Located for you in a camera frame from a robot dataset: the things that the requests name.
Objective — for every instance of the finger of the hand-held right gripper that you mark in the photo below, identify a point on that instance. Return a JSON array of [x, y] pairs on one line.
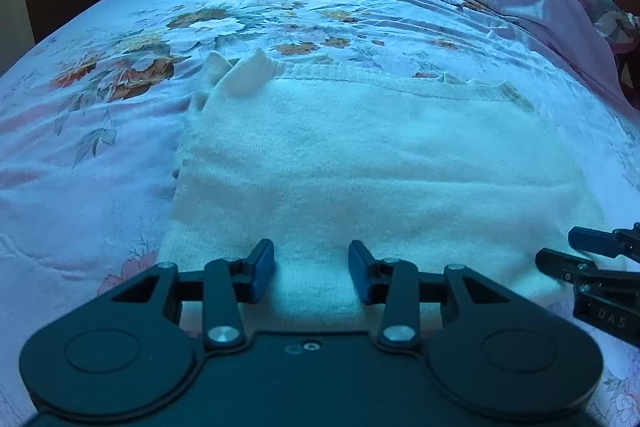
[[590, 239], [560, 263]]

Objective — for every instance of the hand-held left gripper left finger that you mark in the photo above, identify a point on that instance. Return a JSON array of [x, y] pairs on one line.
[[261, 272]]

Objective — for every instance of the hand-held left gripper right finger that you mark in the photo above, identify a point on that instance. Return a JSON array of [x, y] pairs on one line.
[[361, 272]]

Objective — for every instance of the white knit sweater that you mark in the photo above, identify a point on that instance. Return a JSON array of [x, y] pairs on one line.
[[380, 167]]

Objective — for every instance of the bed with floral sheet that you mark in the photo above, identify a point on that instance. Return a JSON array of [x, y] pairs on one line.
[[100, 157]]

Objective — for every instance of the pink quilt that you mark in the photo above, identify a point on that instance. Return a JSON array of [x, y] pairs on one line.
[[525, 2]]

